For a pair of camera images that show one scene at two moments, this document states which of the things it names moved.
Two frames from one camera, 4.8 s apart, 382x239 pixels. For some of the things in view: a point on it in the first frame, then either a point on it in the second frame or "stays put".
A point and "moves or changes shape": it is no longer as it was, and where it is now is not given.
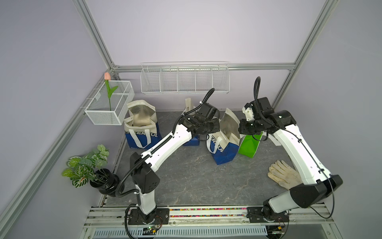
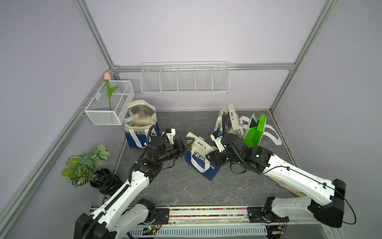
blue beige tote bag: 141,127 stays put
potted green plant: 89,168 stays put
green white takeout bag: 248,144 moves or changes shape
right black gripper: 242,127 → 213,155
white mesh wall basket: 109,105 stays put
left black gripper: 216,127 → 183,146
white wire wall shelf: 185,77 stays put
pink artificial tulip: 110,91 stays put
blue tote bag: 189,109 → 195,157
